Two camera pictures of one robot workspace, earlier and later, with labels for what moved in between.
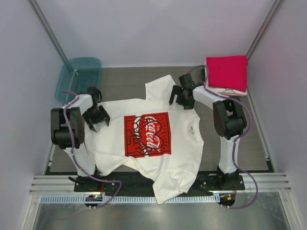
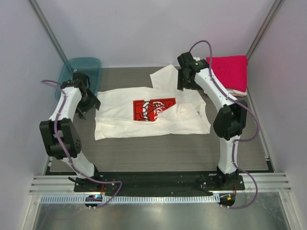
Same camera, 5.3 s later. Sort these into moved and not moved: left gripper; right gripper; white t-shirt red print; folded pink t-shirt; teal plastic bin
Moved: white t-shirt red print; right gripper; left gripper
Not moved: folded pink t-shirt; teal plastic bin
